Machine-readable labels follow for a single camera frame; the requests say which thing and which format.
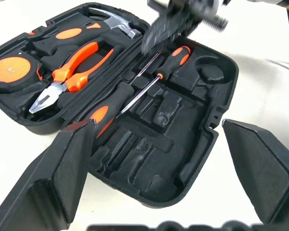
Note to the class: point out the black orange tape measure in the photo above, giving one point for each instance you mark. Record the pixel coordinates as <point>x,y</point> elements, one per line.
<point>10,71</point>

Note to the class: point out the black plastic tool case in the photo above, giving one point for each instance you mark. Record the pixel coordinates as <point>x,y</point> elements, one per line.
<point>178,134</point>

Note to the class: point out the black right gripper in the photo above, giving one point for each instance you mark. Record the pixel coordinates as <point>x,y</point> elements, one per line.
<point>207,14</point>

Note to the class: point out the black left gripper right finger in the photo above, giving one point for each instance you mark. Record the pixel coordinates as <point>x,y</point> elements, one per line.
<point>267,173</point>

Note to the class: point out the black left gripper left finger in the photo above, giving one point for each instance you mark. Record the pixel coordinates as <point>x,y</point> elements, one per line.
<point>45,183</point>

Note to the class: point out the black orange screwdriver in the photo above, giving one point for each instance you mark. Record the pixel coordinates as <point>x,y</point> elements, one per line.
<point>115,101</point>
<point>174,60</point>

